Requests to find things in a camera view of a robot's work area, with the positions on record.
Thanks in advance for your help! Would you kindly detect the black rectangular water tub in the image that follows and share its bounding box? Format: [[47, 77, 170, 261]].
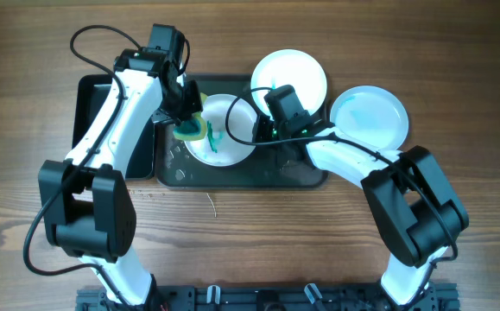
[[72, 74, 155, 180]]

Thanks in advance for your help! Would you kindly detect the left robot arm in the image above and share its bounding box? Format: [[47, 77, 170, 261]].
[[23, 24, 206, 310]]

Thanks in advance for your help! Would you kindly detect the green yellow sponge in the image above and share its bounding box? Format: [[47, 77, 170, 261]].
[[173, 109, 207, 142]]

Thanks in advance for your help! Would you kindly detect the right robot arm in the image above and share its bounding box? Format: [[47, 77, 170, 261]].
[[253, 85, 469, 310]]

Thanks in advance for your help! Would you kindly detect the white plate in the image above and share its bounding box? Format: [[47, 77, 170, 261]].
[[330, 86, 409, 149], [185, 94, 257, 167], [250, 49, 327, 115]]

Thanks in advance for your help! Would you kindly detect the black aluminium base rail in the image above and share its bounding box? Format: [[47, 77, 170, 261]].
[[75, 282, 461, 311]]

